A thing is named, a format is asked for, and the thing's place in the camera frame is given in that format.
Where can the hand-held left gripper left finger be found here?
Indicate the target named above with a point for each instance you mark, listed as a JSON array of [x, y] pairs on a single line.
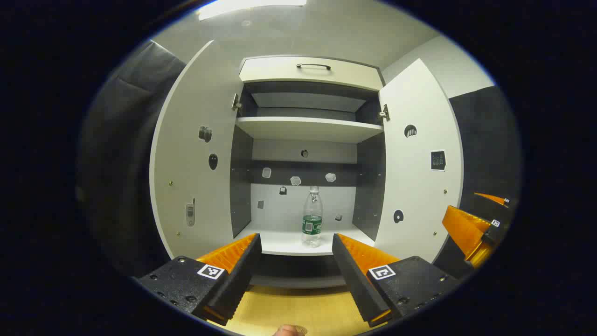
[[242, 275]]

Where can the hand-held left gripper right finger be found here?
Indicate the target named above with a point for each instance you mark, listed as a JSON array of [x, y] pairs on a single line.
[[354, 280]]

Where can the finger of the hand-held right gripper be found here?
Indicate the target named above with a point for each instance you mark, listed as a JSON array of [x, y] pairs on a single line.
[[489, 198], [466, 228]]

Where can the clear plastic bottle green label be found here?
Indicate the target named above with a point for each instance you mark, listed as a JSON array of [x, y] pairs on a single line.
[[312, 224]]

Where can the white cabinet door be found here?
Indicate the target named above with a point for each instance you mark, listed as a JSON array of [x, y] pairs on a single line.
[[415, 177], [196, 140]]

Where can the metal door hinge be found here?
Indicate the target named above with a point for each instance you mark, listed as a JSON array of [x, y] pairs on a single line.
[[236, 102], [384, 113]]

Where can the white cabinet shelf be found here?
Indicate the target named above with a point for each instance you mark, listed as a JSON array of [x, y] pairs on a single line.
[[308, 128]]

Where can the black backdrop cloth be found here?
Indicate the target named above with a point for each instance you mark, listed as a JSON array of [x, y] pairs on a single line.
[[126, 163]]

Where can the ceiling light panel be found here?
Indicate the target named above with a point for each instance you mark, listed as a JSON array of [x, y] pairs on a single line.
[[242, 7]]

